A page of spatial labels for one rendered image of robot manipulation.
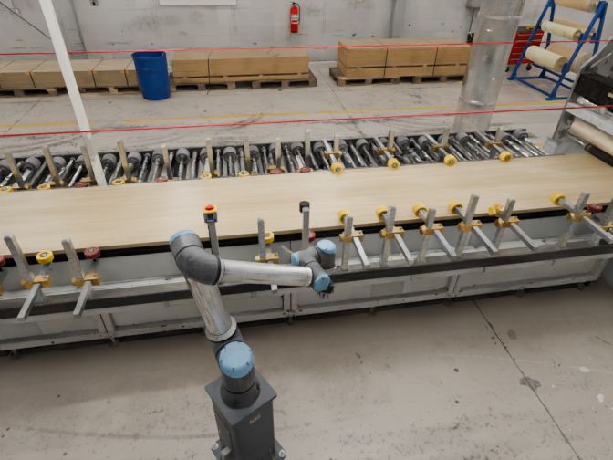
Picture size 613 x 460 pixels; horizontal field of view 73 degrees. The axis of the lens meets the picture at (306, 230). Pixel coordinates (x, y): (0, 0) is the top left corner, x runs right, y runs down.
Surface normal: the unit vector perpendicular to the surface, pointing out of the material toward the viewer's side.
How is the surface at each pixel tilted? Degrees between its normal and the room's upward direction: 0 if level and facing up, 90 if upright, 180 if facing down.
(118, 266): 90
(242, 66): 90
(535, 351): 0
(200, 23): 90
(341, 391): 0
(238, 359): 5
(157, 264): 90
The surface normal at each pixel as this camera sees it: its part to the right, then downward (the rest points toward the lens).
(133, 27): 0.16, 0.58
